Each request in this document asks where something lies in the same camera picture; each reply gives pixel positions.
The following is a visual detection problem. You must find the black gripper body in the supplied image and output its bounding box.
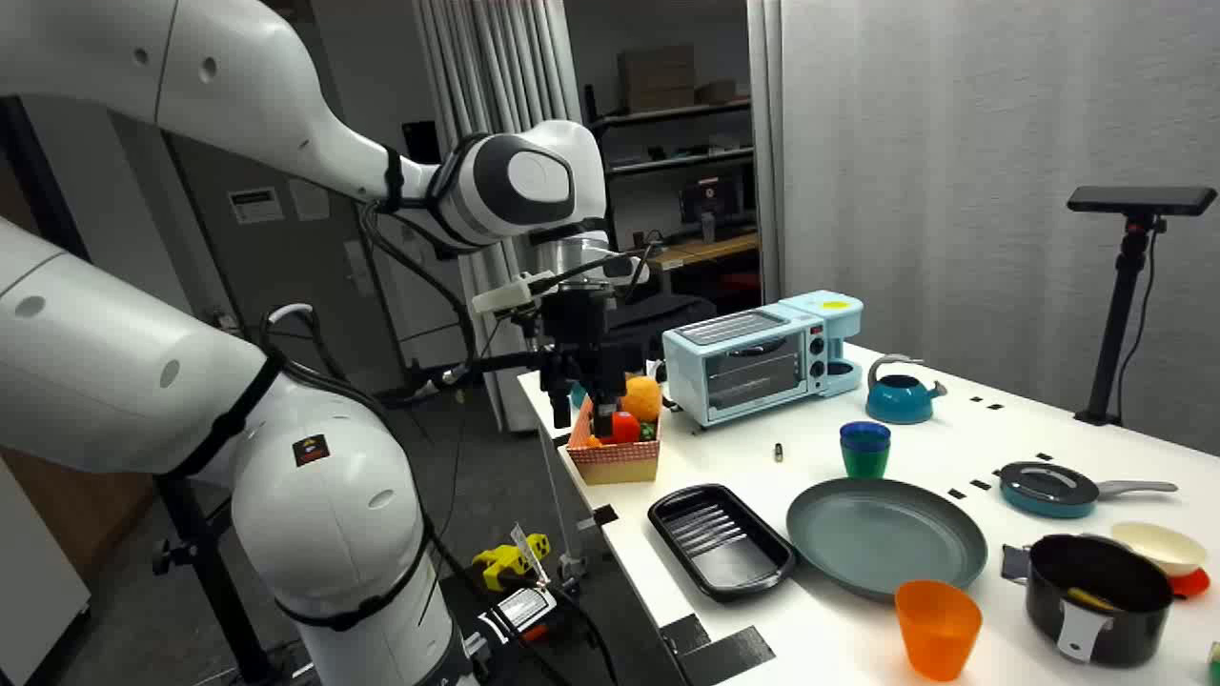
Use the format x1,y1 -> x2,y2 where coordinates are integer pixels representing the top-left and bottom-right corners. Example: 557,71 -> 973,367
543,285 -> 635,380

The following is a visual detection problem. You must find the black pot grey handle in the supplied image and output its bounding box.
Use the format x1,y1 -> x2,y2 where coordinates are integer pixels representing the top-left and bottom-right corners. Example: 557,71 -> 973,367
1004,530 -> 1179,669

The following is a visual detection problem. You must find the grey round plate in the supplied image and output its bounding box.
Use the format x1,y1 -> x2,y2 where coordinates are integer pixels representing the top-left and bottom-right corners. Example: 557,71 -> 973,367
780,476 -> 992,602

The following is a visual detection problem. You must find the orange plush fruit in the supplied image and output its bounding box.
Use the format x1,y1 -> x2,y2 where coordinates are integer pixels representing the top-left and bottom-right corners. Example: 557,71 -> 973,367
619,372 -> 667,426

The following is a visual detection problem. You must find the orange plush carrot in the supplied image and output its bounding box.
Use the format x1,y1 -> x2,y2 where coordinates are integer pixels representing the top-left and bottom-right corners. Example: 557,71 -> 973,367
564,398 -> 605,455

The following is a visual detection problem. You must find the red checkered fruit basket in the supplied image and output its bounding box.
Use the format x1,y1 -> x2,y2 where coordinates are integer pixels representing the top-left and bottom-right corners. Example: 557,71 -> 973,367
564,403 -> 665,487

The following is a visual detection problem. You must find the black fabric bag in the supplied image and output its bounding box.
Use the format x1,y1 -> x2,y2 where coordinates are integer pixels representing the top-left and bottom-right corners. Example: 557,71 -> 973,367
605,293 -> 720,363

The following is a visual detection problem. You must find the light blue toaster oven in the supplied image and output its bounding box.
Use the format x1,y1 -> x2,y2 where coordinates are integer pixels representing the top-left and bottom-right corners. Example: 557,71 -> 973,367
658,290 -> 864,431

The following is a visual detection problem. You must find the yellow toy figure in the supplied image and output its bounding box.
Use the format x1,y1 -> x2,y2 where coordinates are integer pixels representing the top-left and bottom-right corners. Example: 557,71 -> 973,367
470,530 -> 557,595

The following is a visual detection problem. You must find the black ridged grill tray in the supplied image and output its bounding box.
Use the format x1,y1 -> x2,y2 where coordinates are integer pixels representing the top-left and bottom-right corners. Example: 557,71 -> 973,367
644,478 -> 801,602

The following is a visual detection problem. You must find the dark storage shelf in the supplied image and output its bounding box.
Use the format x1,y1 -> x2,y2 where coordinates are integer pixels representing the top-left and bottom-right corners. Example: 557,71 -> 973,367
587,95 -> 766,309

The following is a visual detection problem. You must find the white labelled black box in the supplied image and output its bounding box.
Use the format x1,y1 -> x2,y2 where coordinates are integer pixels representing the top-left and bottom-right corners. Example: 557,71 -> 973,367
476,582 -> 564,647

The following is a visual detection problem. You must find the black tape strip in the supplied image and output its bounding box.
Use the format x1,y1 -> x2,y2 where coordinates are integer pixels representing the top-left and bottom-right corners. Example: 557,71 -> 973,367
681,623 -> 779,686
658,614 -> 715,660

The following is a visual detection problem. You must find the blue plastic cup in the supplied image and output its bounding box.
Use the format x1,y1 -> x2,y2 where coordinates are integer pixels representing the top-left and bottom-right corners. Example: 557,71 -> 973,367
839,417 -> 897,462

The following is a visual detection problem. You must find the brown cardboard box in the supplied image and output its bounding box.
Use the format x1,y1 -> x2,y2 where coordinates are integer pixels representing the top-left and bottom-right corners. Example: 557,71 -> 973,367
619,43 -> 703,114

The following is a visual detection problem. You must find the green plastic cup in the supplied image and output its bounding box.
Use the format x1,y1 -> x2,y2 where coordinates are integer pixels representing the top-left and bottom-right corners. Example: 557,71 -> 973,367
844,448 -> 893,485

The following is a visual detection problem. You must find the white pleated curtain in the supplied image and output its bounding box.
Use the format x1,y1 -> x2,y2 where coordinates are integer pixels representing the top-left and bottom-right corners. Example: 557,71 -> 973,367
412,0 -> 612,433

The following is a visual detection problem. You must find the teal toy kettle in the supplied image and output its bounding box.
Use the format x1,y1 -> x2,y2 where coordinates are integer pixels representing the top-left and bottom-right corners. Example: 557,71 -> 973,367
864,350 -> 950,426

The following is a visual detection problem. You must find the small teal frying pan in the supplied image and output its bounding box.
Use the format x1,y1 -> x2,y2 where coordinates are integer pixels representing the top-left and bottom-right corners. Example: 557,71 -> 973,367
992,455 -> 1181,522

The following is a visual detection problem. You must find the cream plastic bowl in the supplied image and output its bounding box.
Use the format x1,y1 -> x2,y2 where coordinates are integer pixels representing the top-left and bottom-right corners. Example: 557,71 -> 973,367
1107,518 -> 1208,579

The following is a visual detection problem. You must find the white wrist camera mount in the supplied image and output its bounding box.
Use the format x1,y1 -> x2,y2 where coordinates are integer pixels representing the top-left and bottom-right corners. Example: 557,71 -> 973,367
470,278 -> 539,314

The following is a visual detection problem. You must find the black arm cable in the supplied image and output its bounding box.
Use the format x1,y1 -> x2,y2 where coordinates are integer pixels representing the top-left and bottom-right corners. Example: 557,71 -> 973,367
258,149 -> 665,393

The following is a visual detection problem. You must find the grey wall curtain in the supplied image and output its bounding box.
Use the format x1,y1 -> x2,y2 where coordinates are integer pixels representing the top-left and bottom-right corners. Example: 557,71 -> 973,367
747,0 -> 1220,454

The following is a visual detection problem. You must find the black camera tripod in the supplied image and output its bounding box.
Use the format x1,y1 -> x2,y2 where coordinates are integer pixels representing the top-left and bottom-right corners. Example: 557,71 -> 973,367
1071,204 -> 1165,431

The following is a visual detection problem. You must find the black stereo camera bar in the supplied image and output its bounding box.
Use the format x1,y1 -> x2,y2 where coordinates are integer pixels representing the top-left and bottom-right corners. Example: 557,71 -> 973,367
1062,182 -> 1220,218

